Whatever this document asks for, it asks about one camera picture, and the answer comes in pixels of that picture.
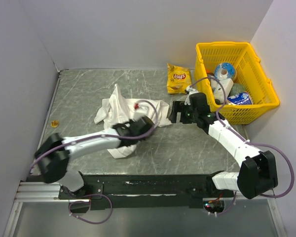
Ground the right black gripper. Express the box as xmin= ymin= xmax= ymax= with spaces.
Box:
xmin=168 ymin=101 xmax=198 ymax=124

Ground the white t-shirt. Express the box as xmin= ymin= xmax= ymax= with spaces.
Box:
xmin=93 ymin=83 xmax=174 ymax=159

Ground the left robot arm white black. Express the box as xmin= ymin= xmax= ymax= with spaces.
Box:
xmin=34 ymin=116 xmax=155 ymax=198

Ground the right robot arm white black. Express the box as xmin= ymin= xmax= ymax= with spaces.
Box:
xmin=169 ymin=92 xmax=278 ymax=199

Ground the yellow Lays chips bag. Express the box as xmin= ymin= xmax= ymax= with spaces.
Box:
xmin=167 ymin=63 xmax=192 ymax=94

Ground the white plastic bottle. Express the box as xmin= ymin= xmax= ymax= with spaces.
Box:
xmin=213 ymin=78 xmax=234 ymax=104

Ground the blue white tape roll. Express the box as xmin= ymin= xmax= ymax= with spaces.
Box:
xmin=214 ymin=62 xmax=237 ymax=81

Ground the green round melon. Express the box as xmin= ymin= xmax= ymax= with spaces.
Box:
xmin=228 ymin=83 xmax=246 ymax=97

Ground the blue white snack packet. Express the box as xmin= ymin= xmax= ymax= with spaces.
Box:
xmin=227 ymin=92 xmax=253 ymax=105

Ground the yellow plastic basket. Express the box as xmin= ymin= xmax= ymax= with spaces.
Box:
xmin=194 ymin=41 xmax=280 ymax=124

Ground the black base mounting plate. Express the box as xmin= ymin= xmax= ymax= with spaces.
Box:
xmin=58 ymin=174 xmax=234 ymax=210

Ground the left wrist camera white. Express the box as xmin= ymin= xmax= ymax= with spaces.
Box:
xmin=133 ymin=103 xmax=150 ymax=121

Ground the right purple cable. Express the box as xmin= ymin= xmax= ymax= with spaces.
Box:
xmin=189 ymin=75 xmax=295 ymax=215

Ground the aluminium frame rail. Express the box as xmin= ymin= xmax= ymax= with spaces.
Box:
xmin=14 ymin=182 xmax=60 ymax=202

